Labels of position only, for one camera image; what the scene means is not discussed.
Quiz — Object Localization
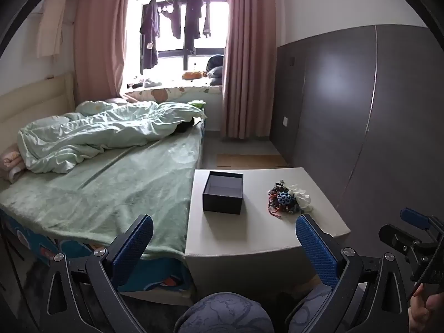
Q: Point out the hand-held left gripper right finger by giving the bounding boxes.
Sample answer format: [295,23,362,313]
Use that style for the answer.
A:
[284,214,422,333]

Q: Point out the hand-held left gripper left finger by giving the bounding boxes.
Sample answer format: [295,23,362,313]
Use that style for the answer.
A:
[39,214,155,333]

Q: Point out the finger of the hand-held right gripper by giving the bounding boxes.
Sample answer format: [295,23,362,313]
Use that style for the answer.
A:
[378,224,422,261]
[400,207,441,231]

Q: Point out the pile of beaded bracelets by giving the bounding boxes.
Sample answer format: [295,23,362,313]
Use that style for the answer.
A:
[266,180,302,220]

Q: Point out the black jewelry box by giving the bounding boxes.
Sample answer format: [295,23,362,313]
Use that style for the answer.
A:
[202,171,244,215]

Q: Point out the person's right hand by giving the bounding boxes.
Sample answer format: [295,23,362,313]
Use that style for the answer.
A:
[408,283,444,333]

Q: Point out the cartoon printed mattress side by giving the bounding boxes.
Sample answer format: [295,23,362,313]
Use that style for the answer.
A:
[0,208,195,294]

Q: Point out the bed with green sheet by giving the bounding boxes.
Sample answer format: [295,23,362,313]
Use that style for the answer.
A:
[0,125,204,261]

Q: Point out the person's right leg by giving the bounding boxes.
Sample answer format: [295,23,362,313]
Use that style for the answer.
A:
[287,284,334,333]

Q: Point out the person's leg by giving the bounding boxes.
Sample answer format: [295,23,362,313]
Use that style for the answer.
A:
[173,292,275,333]
[287,284,334,333]

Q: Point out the white leather ottoman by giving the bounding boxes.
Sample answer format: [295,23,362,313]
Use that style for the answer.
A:
[185,167,351,299]

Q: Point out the flat cardboard sheet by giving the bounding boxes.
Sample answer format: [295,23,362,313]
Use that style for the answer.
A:
[216,153,289,168]

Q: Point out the person's left leg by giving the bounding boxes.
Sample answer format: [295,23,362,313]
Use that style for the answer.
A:
[173,292,275,333]

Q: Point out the grey wardrobe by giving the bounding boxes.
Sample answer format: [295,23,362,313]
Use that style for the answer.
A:
[270,24,444,250]

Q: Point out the green duvet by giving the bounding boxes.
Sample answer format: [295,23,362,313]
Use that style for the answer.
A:
[19,100,208,174]

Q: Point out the black cloth item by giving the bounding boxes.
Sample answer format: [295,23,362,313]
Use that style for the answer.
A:
[174,117,195,135]

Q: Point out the pink pillow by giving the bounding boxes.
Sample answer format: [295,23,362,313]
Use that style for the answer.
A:
[0,147,27,183]

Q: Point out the beige headboard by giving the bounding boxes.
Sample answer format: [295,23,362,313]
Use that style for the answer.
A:
[0,72,76,155]

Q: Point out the dark pillow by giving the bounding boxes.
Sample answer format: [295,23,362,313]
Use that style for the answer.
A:
[205,55,225,87]

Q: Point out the pink curtain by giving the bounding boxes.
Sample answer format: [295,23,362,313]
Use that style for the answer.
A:
[221,0,282,140]
[74,0,135,104]

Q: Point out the dark hanging shirt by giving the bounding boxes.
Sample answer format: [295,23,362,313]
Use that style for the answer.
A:
[139,0,162,70]

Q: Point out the dark hanging trousers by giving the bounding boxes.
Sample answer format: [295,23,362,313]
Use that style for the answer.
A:
[183,0,205,55]

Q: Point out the dark hanging garment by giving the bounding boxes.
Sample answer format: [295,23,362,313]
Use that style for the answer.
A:
[169,0,183,39]

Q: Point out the beige hanging towel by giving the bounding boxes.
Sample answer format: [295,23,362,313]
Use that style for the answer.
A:
[36,0,67,60]

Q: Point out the window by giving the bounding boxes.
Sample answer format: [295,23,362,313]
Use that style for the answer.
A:
[128,0,230,89]

